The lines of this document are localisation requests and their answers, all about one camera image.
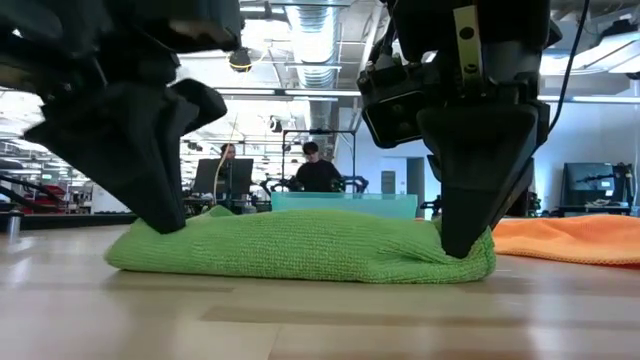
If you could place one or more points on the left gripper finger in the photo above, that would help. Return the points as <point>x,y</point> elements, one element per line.
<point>205,102</point>
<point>130,155</point>

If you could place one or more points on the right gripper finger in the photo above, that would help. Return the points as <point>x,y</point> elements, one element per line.
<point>520,192</point>
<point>475,170</point>

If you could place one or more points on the orange microfiber towel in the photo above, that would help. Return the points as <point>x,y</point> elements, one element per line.
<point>575,240</point>

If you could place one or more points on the green microfiber towel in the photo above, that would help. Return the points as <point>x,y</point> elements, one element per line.
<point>300,245</point>

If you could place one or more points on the teal plastic basket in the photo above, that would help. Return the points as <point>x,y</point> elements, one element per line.
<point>350,204</point>

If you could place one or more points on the small metal cylinder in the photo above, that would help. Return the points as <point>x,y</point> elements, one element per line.
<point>13,225</point>

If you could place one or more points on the person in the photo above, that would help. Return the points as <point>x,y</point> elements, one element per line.
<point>227,151</point>
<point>317,177</point>

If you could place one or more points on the black ceiling device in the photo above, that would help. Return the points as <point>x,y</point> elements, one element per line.
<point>240,60</point>

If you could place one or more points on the black computer monitor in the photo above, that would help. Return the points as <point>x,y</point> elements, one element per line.
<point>240,175</point>
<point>582,182</point>

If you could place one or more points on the long ceiling light bar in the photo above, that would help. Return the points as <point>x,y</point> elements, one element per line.
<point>280,92</point>

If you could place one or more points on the red object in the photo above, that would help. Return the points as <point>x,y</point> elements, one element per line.
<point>50,197</point>

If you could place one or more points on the black aluminium table frame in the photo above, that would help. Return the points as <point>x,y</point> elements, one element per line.
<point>75,221</point>

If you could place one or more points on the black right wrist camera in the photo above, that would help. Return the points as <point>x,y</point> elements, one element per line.
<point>395,117</point>

